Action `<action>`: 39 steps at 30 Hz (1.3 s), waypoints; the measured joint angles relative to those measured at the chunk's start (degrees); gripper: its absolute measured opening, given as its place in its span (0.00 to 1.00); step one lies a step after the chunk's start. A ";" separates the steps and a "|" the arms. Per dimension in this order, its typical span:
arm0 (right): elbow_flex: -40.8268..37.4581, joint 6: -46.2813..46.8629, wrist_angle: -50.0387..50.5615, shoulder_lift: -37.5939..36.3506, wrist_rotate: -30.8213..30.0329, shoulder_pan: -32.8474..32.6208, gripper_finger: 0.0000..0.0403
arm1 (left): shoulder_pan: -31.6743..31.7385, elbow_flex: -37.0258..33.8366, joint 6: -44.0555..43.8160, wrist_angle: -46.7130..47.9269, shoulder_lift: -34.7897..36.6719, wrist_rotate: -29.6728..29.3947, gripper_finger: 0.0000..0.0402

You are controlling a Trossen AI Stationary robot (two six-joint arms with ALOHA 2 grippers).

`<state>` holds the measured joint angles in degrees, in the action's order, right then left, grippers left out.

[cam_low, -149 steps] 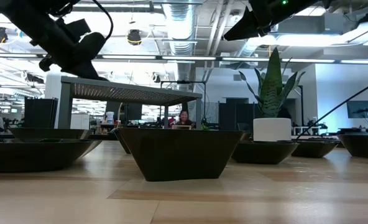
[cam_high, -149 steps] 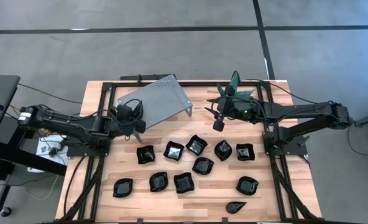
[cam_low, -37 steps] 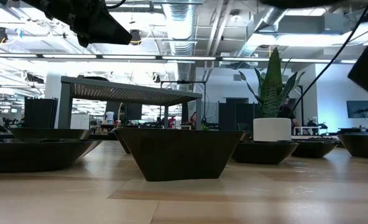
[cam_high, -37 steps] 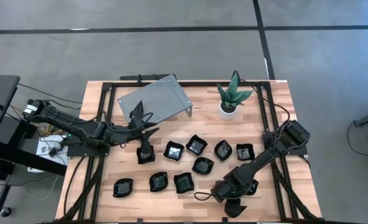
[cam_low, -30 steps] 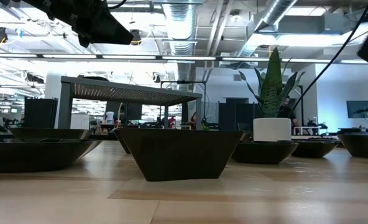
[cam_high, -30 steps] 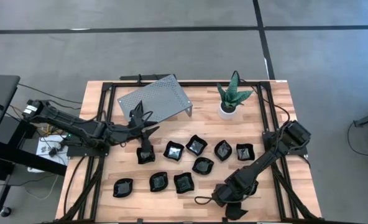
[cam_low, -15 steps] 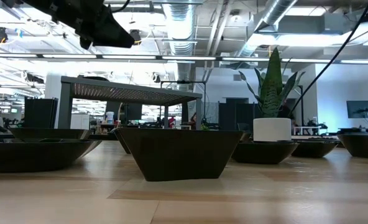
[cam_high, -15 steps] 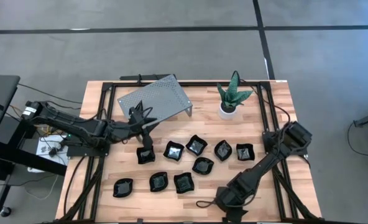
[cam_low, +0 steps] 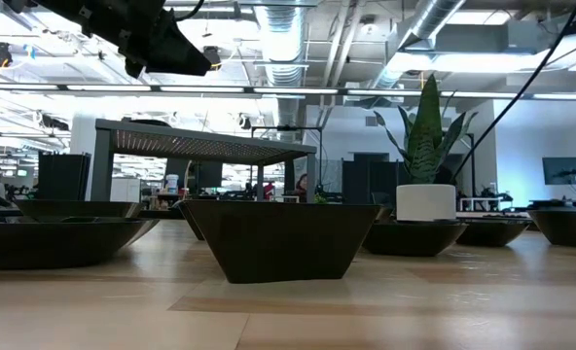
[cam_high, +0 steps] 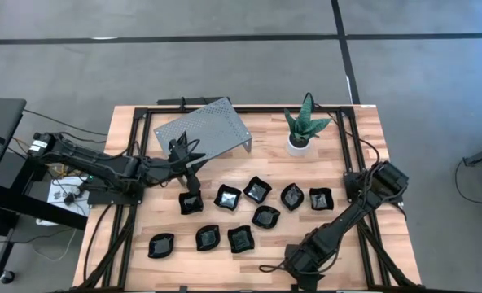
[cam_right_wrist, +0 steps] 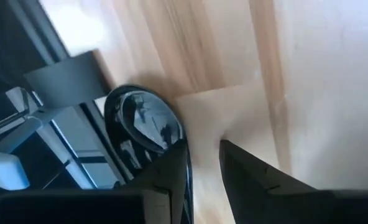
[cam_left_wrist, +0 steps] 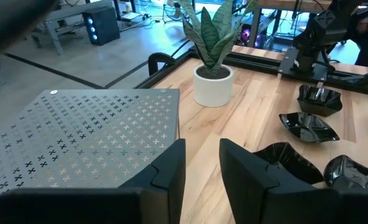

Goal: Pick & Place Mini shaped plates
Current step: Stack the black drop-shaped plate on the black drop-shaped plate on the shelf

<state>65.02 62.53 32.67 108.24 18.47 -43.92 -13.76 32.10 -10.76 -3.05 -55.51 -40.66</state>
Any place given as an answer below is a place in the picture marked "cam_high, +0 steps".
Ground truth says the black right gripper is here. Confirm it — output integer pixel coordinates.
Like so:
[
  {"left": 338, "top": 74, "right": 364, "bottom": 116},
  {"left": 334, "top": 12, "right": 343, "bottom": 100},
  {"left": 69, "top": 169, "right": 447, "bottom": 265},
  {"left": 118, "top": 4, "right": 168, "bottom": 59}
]
[{"left": 286, "top": 238, "right": 327, "bottom": 292}]

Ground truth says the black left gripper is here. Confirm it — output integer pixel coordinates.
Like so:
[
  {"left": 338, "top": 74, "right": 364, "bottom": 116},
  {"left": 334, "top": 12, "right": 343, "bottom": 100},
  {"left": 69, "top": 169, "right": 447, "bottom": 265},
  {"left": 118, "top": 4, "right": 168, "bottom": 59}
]
[{"left": 167, "top": 142, "right": 206, "bottom": 195}]

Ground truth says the black wavy square mini plate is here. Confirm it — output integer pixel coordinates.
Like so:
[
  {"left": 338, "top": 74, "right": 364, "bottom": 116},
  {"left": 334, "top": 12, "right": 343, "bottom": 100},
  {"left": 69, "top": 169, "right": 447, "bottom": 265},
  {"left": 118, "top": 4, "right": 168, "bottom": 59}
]
[
  {"left": 177, "top": 190, "right": 205, "bottom": 216},
  {"left": 226, "top": 225, "right": 256, "bottom": 255},
  {"left": 308, "top": 186, "right": 335, "bottom": 212},
  {"left": 213, "top": 183, "right": 243, "bottom": 212},
  {"left": 243, "top": 175, "right": 273, "bottom": 205}
]

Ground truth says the grey perforated metal shelf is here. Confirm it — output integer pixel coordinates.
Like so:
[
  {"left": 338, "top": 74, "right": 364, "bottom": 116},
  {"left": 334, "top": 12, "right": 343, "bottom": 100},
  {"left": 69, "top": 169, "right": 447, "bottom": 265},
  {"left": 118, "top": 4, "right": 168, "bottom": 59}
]
[{"left": 152, "top": 96, "right": 253, "bottom": 187}]

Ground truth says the snake plant in white pot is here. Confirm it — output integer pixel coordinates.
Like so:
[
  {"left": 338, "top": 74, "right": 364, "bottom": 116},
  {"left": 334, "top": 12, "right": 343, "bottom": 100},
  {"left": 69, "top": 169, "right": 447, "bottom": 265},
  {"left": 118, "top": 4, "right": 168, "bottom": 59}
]
[{"left": 283, "top": 92, "right": 334, "bottom": 159}]

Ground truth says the black computer tower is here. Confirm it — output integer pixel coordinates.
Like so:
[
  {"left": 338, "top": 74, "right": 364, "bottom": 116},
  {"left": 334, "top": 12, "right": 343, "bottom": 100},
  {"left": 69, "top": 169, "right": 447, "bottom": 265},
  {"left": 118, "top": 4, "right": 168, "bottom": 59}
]
[{"left": 0, "top": 151, "right": 49, "bottom": 195}]

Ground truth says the black desk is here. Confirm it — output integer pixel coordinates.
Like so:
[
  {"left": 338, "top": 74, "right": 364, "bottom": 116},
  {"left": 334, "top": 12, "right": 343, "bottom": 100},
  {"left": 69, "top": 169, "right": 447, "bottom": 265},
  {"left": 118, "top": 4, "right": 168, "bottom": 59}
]
[{"left": 0, "top": 97, "right": 90, "bottom": 286}]

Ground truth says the black floor cable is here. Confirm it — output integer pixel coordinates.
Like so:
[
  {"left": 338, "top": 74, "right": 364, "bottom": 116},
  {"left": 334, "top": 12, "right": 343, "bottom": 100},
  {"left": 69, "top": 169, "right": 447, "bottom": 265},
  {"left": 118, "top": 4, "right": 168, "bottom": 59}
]
[
  {"left": 23, "top": 107, "right": 108, "bottom": 137},
  {"left": 454, "top": 158, "right": 482, "bottom": 205}
]

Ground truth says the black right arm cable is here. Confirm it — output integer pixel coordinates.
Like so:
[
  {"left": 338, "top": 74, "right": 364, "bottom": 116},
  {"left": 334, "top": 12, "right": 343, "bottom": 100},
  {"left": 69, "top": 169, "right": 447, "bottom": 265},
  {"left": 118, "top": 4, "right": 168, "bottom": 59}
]
[{"left": 324, "top": 103, "right": 383, "bottom": 166}]

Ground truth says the yellow cable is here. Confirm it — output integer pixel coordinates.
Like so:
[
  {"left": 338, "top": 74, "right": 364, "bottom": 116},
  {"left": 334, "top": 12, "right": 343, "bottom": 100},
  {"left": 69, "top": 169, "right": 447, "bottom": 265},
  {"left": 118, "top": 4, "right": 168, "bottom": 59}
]
[{"left": 11, "top": 137, "right": 37, "bottom": 158}]

